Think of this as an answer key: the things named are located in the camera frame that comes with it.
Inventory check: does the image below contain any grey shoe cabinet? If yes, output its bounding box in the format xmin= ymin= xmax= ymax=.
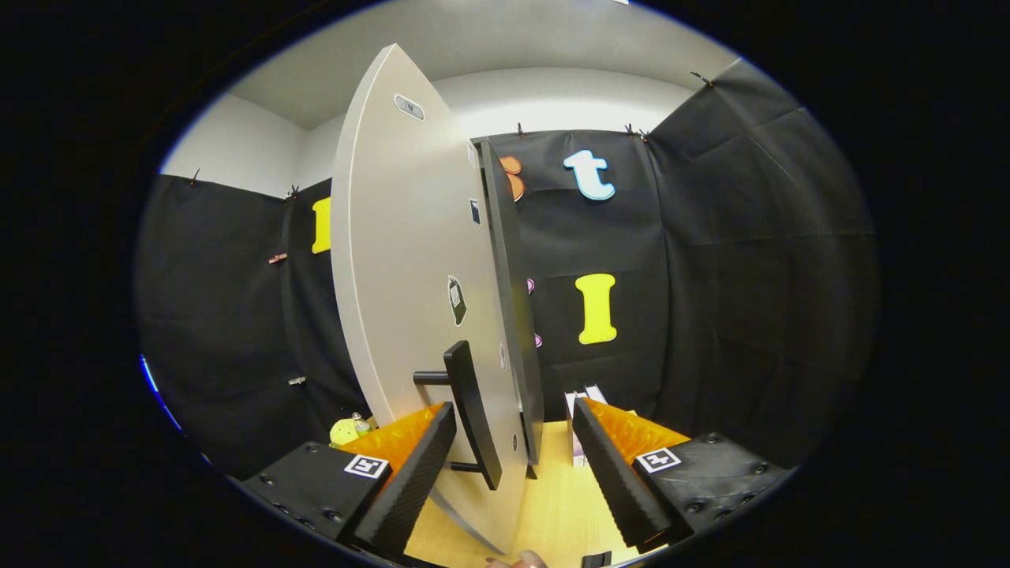
xmin=472 ymin=138 xmax=547 ymax=480

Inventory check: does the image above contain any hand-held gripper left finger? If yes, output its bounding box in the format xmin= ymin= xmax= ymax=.
xmin=240 ymin=401 xmax=458 ymax=559

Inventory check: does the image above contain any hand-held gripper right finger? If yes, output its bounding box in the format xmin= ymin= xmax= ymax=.
xmin=571 ymin=396 xmax=795 ymax=554

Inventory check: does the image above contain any black backdrop cloth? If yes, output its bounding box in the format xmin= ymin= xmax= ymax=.
xmin=134 ymin=58 xmax=881 ymax=484

